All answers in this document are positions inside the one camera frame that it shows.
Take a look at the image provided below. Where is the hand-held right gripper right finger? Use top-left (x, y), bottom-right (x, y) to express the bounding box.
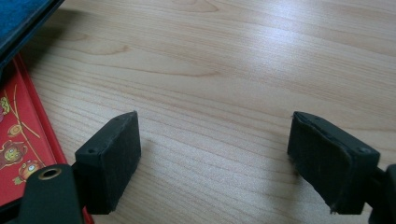
top-left (287, 110), bottom-right (381, 216)

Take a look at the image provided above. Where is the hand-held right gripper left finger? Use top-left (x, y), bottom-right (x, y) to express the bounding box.
top-left (72, 110), bottom-right (142, 216)

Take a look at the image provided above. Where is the red picture book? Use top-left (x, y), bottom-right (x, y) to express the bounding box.
top-left (0, 53), bottom-right (95, 224)

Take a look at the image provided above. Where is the dark blue picture book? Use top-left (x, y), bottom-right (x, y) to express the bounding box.
top-left (0, 0), bottom-right (66, 74)

